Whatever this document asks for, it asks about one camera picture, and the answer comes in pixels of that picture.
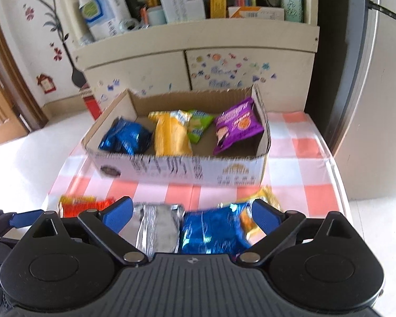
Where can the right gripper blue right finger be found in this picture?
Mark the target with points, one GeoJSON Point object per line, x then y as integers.
{"type": "Point", "coordinates": [280, 231]}

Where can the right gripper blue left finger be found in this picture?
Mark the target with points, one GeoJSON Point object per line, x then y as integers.
{"type": "Point", "coordinates": [104, 227]}

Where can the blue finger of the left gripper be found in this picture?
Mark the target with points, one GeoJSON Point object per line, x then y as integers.
{"type": "Point", "coordinates": [20, 220]}

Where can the silver foil packet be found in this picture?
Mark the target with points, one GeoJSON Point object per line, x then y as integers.
{"type": "Point", "coordinates": [154, 228]}

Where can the red snack packet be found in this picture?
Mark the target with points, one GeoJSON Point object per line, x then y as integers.
{"type": "Point", "coordinates": [72, 206]}

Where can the dark blue foil packet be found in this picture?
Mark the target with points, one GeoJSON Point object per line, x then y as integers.
{"type": "Point", "coordinates": [126, 137]}
{"type": "Point", "coordinates": [214, 231]}

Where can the orange yellow cracker packet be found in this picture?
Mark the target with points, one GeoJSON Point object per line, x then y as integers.
{"type": "Point", "coordinates": [170, 136]}

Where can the purple noodle snack packet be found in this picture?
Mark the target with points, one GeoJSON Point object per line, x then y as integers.
{"type": "Point", "coordinates": [236, 124]}

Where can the green snack packet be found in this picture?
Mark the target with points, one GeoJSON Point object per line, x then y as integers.
{"type": "Point", "coordinates": [198, 124]}

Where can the red checkered tablecloth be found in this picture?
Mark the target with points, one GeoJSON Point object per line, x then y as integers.
{"type": "Point", "coordinates": [300, 171]}

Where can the white cardboard milk box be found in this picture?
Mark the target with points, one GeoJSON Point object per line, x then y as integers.
{"type": "Point", "coordinates": [207, 137]}

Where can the wooden door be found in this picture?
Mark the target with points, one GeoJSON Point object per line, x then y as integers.
{"type": "Point", "coordinates": [20, 114]}

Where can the red gift box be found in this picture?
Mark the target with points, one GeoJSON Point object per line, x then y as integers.
{"type": "Point", "coordinates": [90, 101]}

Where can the silver refrigerator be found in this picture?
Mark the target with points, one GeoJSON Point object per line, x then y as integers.
{"type": "Point", "coordinates": [352, 97]}

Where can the cream cabinet with stickers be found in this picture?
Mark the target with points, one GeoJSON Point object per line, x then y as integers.
{"type": "Point", "coordinates": [216, 54]}

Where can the orange white flat box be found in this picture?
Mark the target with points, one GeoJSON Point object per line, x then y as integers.
{"type": "Point", "coordinates": [269, 13]}

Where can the small white jar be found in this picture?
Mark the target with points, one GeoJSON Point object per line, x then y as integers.
{"type": "Point", "coordinates": [156, 16]}

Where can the white blue wipes pack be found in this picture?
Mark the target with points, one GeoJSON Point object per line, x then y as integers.
{"type": "Point", "coordinates": [105, 18]}

